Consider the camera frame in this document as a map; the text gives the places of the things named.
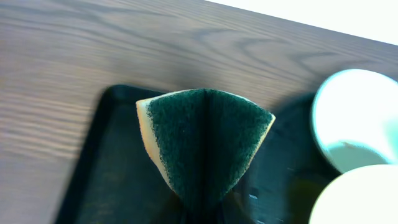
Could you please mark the light blue plate top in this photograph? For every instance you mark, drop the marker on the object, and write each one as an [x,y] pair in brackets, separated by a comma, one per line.
[354,119]

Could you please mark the green yellow sponge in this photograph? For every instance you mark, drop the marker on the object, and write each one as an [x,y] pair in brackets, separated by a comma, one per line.
[202,141]

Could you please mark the black round tray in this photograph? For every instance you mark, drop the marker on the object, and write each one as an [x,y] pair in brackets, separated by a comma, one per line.
[288,172]

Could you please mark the black rectangular tray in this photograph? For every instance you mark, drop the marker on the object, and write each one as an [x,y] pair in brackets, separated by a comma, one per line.
[115,181]

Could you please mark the yellow plate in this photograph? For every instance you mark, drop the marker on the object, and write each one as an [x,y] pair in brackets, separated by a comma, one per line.
[366,195]

